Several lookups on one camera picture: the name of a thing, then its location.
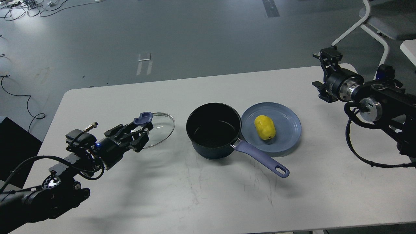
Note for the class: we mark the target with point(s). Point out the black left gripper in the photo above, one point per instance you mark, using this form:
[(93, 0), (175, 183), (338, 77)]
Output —
[(121, 139)]

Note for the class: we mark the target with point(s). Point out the black box at left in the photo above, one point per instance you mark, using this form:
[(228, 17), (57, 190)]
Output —
[(16, 145)]

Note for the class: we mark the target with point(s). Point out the dark blue saucepan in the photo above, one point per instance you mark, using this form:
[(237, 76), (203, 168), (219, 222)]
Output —
[(214, 130)]

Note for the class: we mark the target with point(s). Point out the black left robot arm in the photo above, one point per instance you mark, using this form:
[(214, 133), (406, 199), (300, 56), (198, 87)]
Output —
[(60, 192)]

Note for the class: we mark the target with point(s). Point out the white table corner at right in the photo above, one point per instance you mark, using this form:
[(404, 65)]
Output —
[(408, 47)]

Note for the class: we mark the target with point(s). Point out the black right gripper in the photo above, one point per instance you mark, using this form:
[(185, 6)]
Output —
[(339, 83)]

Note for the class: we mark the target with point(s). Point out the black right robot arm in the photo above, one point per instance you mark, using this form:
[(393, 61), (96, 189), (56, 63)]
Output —
[(378, 104)]

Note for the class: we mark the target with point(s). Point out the glass lid with blue knob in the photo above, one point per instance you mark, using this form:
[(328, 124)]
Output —
[(163, 126)]

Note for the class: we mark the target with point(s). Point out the blue plate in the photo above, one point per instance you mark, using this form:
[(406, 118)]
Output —
[(287, 125)]

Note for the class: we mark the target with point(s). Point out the white chair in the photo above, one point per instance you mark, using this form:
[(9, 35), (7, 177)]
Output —
[(394, 19)]

